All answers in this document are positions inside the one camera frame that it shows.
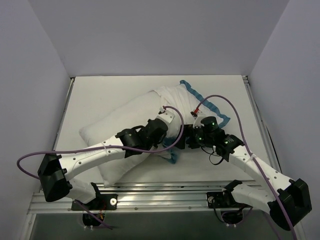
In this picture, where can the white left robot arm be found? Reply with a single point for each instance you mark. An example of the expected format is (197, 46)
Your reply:
(57, 172)

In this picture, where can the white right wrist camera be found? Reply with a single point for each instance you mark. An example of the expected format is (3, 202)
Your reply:
(198, 115)

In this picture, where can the aluminium rail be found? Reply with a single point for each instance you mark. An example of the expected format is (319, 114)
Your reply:
(67, 99)
(264, 132)

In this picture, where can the aluminium left side rail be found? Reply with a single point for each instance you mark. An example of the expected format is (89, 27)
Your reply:
(67, 99)

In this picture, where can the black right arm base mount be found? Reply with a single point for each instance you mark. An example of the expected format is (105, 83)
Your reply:
(220, 200)

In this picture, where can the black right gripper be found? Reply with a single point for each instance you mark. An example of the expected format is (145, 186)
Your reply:
(189, 137)

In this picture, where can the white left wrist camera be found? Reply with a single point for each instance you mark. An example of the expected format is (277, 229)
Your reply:
(166, 116)

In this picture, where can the aluminium front rail frame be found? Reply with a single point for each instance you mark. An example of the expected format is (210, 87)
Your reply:
(141, 197)

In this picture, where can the blue houndstooth pillow with pillowcase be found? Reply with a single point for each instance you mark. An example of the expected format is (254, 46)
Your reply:
(185, 99)

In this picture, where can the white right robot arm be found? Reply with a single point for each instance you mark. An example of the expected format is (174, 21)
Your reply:
(287, 201)

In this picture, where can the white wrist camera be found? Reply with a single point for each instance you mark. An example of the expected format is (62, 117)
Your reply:
(198, 115)
(166, 116)

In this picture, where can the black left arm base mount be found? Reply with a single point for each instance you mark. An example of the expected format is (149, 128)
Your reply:
(100, 202)

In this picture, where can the white pillow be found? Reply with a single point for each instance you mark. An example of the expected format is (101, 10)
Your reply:
(134, 113)

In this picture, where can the aluminium right side rail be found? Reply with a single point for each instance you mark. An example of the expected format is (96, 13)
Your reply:
(264, 132)

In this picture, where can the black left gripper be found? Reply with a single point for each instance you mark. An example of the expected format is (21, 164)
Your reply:
(158, 141)

